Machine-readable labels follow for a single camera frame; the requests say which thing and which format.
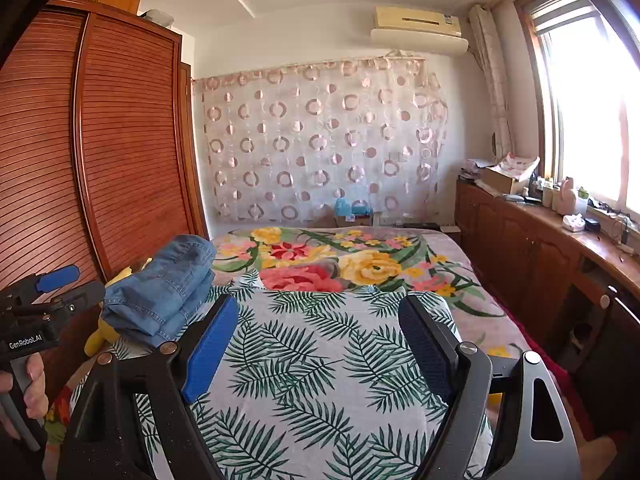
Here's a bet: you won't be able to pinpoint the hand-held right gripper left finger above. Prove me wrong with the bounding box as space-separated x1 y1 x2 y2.
57 295 241 480

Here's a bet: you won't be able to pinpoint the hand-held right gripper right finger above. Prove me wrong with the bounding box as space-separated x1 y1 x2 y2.
397 294 583 480

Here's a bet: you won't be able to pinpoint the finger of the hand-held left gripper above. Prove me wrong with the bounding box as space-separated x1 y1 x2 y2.
50 280 107 317
35 265 81 295

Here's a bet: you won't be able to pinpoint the blue denim pants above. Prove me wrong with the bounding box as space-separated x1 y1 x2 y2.
106 234 217 321
99 285 201 348

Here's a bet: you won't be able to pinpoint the person's left hand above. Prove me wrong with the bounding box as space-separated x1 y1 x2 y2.
0 352 50 438

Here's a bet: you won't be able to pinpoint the yellow plush toy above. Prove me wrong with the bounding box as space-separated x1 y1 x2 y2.
84 257 153 356

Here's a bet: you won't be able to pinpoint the floral bed blanket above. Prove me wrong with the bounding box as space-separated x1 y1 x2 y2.
210 226 531 361

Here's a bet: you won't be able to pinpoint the wooden louvered wardrobe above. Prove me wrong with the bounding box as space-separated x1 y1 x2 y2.
0 0 208 411

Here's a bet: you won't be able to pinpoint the wooden window cabinet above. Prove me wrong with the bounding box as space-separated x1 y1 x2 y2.
455 180 640 376

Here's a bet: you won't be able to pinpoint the cardboard box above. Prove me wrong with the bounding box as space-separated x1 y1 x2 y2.
479 164 532 196

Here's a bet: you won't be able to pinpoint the circle patterned sheer curtain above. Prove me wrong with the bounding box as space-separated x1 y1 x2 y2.
192 57 448 226

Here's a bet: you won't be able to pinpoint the cream window curtain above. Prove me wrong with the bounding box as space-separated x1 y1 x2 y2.
467 4 516 161

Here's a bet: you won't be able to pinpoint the wooden framed window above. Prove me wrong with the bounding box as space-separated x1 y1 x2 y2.
515 0 640 241

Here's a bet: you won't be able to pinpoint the cream wall air conditioner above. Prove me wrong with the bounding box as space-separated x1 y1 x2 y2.
370 6 469 56

